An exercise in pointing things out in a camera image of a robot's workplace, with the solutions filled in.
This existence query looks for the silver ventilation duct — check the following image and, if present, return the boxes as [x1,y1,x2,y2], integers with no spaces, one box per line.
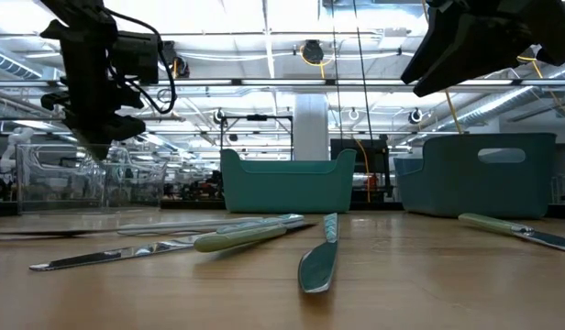
[0,48,45,82]
[438,84,565,132]

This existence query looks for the black frame stand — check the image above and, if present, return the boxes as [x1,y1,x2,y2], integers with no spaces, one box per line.
[219,113,296,161]

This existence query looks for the blue patterned handle knife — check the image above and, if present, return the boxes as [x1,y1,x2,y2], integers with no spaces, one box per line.
[297,212,340,294]
[28,213,305,272]
[0,214,265,240]

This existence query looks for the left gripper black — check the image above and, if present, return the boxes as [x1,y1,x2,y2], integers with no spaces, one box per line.
[39,0,146,161]

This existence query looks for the teal plastic bin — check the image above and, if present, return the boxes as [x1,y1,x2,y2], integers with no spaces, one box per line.
[219,148,358,215]

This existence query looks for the black hanging cable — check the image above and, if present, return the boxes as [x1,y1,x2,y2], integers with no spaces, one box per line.
[354,0,374,140]
[331,0,344,140]

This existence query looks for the white pillar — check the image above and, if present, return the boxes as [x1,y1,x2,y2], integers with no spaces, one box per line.
[294,93,330,161]

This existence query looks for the green handle knife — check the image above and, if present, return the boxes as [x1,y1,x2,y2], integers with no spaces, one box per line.
[457,212,565,255]
[193,222,318,254]

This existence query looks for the blue-green plastic bin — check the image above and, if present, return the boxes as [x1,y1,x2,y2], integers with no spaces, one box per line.
[393,132,558,220]

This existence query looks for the clear plastic container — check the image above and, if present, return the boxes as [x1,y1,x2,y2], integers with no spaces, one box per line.
[15,142,169,215]

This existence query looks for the long ceiling light rail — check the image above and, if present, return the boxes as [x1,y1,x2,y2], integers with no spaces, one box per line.
[0,78,565,88]

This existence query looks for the thin yellow cable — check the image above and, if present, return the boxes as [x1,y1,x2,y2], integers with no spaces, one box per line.
[354,138,371,204]

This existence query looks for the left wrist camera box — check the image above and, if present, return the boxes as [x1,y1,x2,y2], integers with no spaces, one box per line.
[111,30,161,86]

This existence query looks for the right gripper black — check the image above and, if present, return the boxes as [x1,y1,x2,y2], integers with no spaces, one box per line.
[400,0,565,97]

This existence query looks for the yellow hanging cable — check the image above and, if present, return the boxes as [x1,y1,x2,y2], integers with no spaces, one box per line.
[444,90,464,135]

